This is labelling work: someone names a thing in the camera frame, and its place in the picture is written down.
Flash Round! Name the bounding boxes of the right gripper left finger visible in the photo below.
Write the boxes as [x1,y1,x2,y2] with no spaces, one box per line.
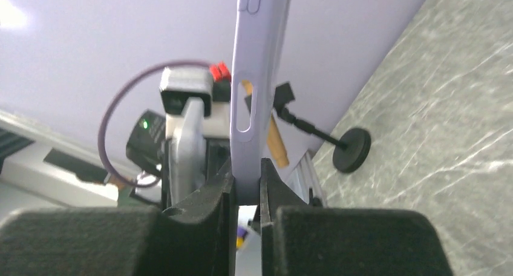
[1,162,234,275]

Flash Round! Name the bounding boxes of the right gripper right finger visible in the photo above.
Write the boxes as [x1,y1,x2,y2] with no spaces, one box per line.
[260,159,453,275]

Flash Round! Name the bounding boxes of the aluminium frame rail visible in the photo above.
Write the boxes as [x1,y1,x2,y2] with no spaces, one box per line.
[284,152,326,206]

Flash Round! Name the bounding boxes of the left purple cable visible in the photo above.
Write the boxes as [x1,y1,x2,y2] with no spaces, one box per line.
[97,60,212,189]

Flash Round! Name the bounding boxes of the wooden handle tool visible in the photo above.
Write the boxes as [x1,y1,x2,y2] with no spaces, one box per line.
[241,80,289,169]

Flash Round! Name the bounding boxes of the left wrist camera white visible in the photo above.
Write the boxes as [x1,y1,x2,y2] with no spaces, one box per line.
[159,65,231,139]

